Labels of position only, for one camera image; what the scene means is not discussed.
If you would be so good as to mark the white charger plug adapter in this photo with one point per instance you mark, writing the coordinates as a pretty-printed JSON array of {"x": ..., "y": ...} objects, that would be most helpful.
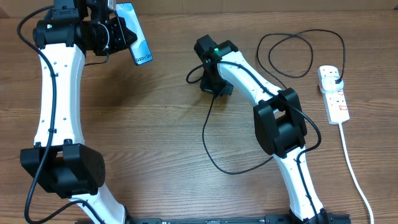
[{"x": 329, "y": 85}]

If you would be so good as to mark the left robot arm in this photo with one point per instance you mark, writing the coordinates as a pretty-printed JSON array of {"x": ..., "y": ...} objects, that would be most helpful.
[{"x": 59, "y": 160}]

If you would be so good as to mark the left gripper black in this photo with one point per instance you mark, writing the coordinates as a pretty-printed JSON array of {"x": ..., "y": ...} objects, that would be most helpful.
[{"x": 124, "y": 37}]

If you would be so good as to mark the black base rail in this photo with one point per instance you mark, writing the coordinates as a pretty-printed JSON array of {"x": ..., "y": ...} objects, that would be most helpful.
[{"x": 329, "y": 218}]

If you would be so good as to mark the Samsung Galaxy smartphone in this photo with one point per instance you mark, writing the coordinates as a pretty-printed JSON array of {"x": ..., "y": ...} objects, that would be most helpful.
[{"x": 139, "y": 49}]

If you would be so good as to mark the white power strip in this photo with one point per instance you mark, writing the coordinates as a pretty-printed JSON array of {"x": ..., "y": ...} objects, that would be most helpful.
[{"x": 335, "y": 102}]

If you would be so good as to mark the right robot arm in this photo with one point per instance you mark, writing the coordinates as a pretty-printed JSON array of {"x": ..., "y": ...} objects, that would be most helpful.
[{"x": 279, "y": 122}]

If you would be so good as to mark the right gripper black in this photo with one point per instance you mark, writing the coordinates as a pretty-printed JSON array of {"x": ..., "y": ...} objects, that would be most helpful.
[{"x": 208, "y": 88}]

